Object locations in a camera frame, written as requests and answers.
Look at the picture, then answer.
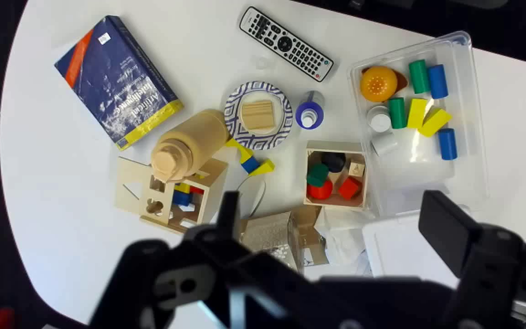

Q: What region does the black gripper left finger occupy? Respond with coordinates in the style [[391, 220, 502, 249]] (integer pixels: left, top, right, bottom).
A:
[[87, 191, 314, 329]]

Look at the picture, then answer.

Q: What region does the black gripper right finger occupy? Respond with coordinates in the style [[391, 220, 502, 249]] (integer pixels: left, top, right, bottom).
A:
[[418, 189, 526, 329]]

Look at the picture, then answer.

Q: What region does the yellow triangular block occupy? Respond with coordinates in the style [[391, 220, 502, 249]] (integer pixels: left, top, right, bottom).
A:
[[250, 160, 277, 180]]

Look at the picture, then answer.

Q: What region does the wooden shape sorter box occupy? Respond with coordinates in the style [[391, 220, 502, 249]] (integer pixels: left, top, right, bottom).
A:
[[140, 158, 230, 235]]

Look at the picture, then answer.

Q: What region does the small cardboard box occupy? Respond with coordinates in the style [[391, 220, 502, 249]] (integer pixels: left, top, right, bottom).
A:
[[239, 205, 330, 273]]

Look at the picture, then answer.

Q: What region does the small wooden tray box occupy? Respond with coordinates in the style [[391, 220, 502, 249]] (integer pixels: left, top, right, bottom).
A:
[[301, 143, 371, 211]]

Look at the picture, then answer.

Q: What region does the white plastic lid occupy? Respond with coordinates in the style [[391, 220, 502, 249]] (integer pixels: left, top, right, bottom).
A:
[[361, 213, 460, 289]]

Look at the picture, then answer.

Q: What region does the wooden sorter lid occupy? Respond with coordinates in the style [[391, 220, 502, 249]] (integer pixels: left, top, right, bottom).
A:
[[113, 156, 155, 216]]

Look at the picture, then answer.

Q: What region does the clear plastic bin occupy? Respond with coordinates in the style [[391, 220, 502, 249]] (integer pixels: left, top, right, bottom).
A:
[[349, 30, 489, 218]]

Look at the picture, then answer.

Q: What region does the blue cylinder block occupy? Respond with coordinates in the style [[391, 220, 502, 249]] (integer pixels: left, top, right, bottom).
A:
[[425, 65, 449, 101], [436, 127, 460, 163]]

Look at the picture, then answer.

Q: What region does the crumpled white paper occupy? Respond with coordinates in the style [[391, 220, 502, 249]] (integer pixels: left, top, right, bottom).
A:
[[321, 209, 371, 278]]

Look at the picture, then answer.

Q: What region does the yellow rectangular block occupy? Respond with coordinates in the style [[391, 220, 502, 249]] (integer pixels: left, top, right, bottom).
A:
[[418, 108, 453, 139], [405, 97, 431, 132]]

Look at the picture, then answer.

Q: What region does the red cube block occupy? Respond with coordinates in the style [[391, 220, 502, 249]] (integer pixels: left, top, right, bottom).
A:
[[336, 176, 363, 202]]

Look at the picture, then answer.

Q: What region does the natural wooden cube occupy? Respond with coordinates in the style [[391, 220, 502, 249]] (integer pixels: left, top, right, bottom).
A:
[[347, 161, 367, 180]]

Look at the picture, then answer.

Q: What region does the green cylinder block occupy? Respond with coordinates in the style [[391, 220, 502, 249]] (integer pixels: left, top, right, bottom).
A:
[[407, 59, 431, 96], [387, 97, 409, 132]]

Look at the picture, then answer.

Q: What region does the white cylinder block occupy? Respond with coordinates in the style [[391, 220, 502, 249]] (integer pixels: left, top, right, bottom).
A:
[[365, 105, 394, 136]]

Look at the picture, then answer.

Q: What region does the red cylinder block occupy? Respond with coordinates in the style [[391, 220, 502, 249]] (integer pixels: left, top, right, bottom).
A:
[[307, 180, 336, 202]]

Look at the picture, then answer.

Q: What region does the black block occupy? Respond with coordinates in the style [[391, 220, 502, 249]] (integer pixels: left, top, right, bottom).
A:
[[321, 152, 347, 174]]

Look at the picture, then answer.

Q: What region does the square flat wooden block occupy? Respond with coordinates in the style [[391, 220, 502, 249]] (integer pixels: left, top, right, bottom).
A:
[[239, 99, 277, 138]]

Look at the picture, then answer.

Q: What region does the blue patterned paper plate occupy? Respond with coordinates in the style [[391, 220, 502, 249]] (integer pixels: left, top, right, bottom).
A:
[[221, 81, 294, 152]]

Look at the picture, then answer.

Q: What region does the orange ball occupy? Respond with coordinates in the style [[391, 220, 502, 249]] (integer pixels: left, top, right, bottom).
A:
[[360, 65, 400, 105]]

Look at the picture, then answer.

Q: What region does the blue hardcover book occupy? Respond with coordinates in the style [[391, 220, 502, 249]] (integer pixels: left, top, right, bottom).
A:
[[53, 15, 186, 152]]

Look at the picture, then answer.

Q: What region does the blue white glue bottle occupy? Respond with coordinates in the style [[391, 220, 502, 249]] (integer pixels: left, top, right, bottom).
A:
[[294, 90, 327, 132]]

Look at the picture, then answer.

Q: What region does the grey black remote control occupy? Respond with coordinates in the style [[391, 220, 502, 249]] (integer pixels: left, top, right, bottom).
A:
[[237, 6, 336, 85]]

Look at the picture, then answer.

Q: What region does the thin black wire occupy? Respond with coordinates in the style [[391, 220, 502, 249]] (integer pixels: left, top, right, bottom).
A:
[[248, 180, 268, 220]]

